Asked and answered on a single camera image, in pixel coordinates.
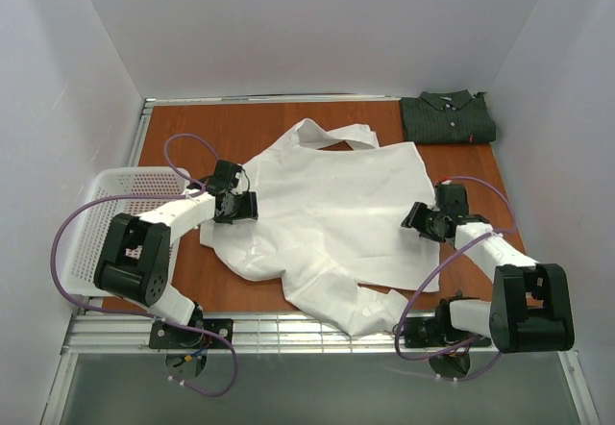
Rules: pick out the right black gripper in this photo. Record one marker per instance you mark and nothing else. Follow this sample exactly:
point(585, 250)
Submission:
point(418, 217)

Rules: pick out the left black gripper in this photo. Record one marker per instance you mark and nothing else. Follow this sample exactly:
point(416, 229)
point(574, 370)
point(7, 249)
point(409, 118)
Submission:
point(247, 205)

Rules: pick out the white long sleeve shirt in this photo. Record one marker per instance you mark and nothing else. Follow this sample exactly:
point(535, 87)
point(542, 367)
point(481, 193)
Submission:
point(330, 211)

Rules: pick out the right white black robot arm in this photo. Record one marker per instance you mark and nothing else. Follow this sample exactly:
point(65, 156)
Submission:
point(529, 309)

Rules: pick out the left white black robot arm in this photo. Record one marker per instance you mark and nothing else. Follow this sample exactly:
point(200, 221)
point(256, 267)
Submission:
point(146, 283)

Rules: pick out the folded dark green shirt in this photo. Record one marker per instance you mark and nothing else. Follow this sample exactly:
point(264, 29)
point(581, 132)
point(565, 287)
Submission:
point(458, 117)

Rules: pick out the white plastic basket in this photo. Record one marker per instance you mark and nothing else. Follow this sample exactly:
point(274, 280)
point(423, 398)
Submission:
point(121, 195)

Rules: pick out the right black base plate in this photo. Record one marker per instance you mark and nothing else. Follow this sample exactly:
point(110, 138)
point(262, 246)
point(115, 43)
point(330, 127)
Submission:
point(424, 332)

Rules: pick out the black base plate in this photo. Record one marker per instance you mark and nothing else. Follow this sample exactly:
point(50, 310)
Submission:
point(424, 332)
point(192, 333)

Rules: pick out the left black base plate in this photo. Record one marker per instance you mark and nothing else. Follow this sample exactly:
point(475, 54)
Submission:
point(192, 333)

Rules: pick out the aluminium table frame rail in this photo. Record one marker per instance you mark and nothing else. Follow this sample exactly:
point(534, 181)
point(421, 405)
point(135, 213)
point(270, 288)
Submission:
point(252, 333)

